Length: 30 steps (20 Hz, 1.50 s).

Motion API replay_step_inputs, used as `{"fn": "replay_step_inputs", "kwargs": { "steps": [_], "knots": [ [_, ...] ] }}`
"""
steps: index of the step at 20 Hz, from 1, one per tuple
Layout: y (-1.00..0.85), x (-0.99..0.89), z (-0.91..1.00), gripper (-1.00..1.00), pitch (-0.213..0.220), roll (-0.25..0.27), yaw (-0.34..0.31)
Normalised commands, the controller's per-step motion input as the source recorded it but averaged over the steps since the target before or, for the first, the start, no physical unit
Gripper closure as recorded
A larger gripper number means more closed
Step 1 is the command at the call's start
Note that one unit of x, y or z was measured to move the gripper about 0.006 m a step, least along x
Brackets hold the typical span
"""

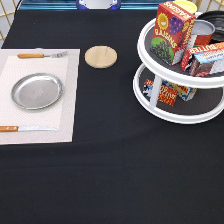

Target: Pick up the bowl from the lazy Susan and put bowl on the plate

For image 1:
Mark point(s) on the green yellow cylindrical canister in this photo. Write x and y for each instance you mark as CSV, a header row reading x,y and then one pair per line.
x,y
186,5

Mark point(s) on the yellow blue box lower tier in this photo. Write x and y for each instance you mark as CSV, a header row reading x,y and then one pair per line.
x,y
185,93

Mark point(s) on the colourful small box lower tier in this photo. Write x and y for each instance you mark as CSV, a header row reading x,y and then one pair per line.
x,y
167,95

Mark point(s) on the black tablecloth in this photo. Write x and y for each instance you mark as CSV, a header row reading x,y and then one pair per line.
x,y
124,165

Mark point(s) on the round silver metal plate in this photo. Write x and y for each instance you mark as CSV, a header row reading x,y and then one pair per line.
x,y
37,91

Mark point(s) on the wooden-handled knife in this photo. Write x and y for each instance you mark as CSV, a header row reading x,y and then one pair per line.
x,y
25,128

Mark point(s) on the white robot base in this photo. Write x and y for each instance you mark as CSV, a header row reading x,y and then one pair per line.
x,y
98,4

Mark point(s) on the round wooden coaster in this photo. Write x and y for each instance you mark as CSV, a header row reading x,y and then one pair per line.
x,y
100,56

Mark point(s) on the red raisins box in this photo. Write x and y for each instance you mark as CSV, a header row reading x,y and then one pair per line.
x,y
172,30

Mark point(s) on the wooden-handled fork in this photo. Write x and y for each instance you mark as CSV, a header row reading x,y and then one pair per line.
x,y
41,55

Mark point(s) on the beige woven placemat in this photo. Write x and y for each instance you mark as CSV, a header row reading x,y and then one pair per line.
x,y
59,115

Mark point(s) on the brown chocolate pudding box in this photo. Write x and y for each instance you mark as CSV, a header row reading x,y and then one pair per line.
x,y
207,63

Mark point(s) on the black bowl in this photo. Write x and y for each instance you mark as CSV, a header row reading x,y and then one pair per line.
x,y
217,19

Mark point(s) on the red tin can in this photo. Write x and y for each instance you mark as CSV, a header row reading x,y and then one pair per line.
x,y
201,34

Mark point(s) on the red butter box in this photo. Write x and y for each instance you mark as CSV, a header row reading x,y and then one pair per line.
x,y
189,53

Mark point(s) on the white two-tier lazy Susan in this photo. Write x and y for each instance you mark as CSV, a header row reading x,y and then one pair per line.
x,y
207,104

